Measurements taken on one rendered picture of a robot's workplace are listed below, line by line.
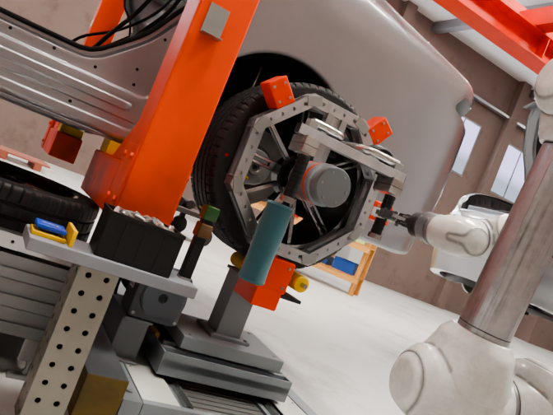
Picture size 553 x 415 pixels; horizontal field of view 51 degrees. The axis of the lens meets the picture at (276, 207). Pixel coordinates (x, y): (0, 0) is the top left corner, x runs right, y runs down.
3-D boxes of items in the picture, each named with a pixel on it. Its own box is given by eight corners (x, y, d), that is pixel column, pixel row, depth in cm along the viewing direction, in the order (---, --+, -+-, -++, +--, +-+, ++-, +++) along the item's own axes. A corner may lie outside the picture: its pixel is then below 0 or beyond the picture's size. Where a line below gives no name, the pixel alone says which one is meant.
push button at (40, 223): (61, 234, 146) (64, 226, 146) (63, 240, 140) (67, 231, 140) (32, 225, 143) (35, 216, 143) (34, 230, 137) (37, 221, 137)
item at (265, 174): (248, 217, 251) (295, 161, 256) (256, 221, 244) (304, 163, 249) (195, 169, 237) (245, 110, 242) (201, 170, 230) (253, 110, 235)
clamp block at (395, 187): (383, 193, 194) (388, 179, 194) (400, 198, 186) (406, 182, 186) (371, 188, 192) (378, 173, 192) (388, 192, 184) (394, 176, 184)
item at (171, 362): (245, 365, 241) (254, 342, 241) (283, 405, 209) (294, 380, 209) (132, 336, 218) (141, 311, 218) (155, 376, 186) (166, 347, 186)
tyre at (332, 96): (369, 198, 246) (304, 53, 223) (403, 207, 225) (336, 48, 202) (240, 287, 227) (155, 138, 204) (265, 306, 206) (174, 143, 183)
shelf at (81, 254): (176, 282, 167) (180, 272, 167) (194, 300, 151) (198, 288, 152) (21, 234, 147) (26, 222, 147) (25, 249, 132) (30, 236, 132)
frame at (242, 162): (335, 275, 215) (390, 137, 215) (344, 280, 209) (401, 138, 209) (204, 227, 190) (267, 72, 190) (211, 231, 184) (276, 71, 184)
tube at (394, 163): (367, 166, 206) (378, 138, 206) (401, 173, 189) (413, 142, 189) (327, 147, 198) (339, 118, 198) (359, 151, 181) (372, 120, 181)
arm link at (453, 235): (420, 248, 161) (456, 252, 167) (460, 262, 147) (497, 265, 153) (428, 209, 160) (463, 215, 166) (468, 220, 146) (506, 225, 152)
